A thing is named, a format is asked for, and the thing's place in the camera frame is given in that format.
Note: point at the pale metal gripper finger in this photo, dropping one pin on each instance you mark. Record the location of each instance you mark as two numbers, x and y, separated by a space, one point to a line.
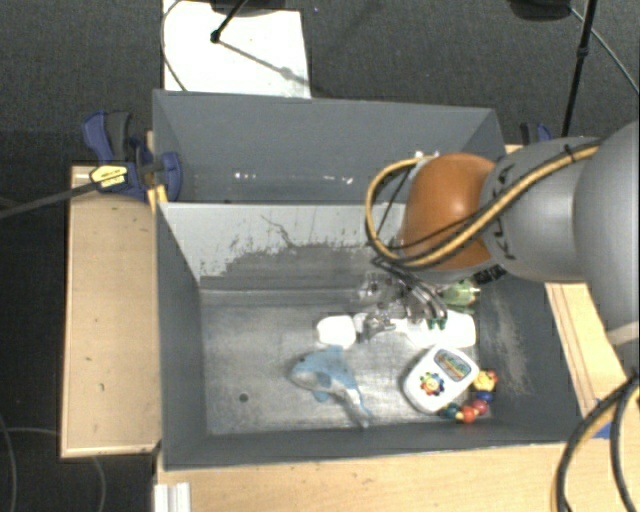
381 318
371 334

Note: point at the blue toy whale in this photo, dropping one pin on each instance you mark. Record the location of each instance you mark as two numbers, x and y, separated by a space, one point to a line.
327 372

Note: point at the white plastic bottle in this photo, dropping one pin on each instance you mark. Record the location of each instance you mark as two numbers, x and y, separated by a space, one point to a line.
452 332

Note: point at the green toy animal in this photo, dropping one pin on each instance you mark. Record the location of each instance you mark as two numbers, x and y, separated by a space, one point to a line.
460 295

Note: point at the white toy music player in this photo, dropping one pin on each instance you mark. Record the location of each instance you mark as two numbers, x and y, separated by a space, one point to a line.
435 380

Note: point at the grey metal bin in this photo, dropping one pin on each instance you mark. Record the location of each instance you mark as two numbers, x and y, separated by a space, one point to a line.
280 310

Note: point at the pale wood board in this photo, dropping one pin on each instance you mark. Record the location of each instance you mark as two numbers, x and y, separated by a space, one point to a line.
112 320

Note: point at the black cylinder on white bracket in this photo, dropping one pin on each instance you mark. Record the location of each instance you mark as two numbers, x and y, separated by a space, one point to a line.
487 276

